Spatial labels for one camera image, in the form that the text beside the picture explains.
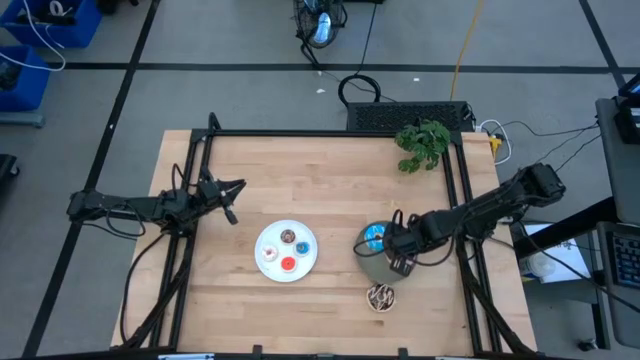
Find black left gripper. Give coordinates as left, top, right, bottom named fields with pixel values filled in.
left=195, top=167, right=247, bottom=226

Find blue plastic bin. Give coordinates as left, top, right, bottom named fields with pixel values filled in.
left=0, top=0, right=104, bottom=50
left=0, top=44, right=51, bottom=112

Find grey bin stand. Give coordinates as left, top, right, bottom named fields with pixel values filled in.
left=0, top=110, right=46, bottom=129

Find black keyboard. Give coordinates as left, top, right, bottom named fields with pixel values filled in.
left=610, top=230, right=640, bottom=291

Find grey cart top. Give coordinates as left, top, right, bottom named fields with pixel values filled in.
left=594, top=97, right=640, bottom=226

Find black device box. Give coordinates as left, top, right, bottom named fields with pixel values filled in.
left=613, top=94, right=640, bottom=146

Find white cable in bins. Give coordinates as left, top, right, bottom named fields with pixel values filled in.
left=0, top=0, right=67, bottom=72

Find large chocolate drizzled donut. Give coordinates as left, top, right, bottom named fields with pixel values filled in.
left=366, top=283, right=397, bottom=314

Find grey round plate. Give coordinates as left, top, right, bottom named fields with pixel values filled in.
left=352, top=221, right=417, bottom=287

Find white paper sheet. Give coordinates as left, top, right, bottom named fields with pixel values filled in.
left=519, top=223, right=596, bottom=285

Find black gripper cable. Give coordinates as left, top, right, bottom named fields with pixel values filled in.
left=171, top=162, right=206, bottom=194

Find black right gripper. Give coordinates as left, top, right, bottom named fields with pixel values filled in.
left=379, top=214, right=437, bottom=279

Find blue lit screen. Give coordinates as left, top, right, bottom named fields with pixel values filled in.
left=618, top=73, right=640, bottom=97

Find black floor fan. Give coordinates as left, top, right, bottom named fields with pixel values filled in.
left=292, top=0, right=349, bottom=69

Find large blue frosted donut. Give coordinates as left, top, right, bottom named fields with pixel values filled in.
left=363, top=223, right=389, bottom=254

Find yellow hanging cable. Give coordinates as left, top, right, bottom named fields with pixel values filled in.
left=448, top=0, right=486, bottom=102

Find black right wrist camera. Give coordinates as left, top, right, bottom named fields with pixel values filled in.
left=402, top=217, right=434, bottom=246

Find grey side table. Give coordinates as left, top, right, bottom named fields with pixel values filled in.
left=595, top=219, right=640, bottom=351

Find black computer tower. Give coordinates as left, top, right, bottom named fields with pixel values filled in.
left=345, top=100, right=475, bottom=133

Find white cup lid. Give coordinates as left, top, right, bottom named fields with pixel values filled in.
left=527, top=251, right=554, bottom=279

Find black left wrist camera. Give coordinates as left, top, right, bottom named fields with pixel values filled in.
left=198, top=178, right=222, bottom=203

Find white looped cable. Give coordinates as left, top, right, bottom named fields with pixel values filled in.
left=477, top=118, right=514, bottom=166

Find white round plate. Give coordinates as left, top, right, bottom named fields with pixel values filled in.
left=253, top=219, right=319, bottom=283

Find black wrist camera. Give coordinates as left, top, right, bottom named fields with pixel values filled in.
left=198, top=178, right=222, bottom=203
left=402, top=217, right=434, bottom=246

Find green potted plant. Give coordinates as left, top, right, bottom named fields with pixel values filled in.
left=393, top=118, right=452, bottom=175

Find black aluminium table frame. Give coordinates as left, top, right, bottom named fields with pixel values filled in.
left=110, top=112, right=539, bottom=359

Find black coiled cable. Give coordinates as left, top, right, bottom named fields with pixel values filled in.
left=337, top=0, right=382, bottom=107

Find black diagonal beam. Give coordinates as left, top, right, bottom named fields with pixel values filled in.
left=513, top=197, right=617, bottom=259

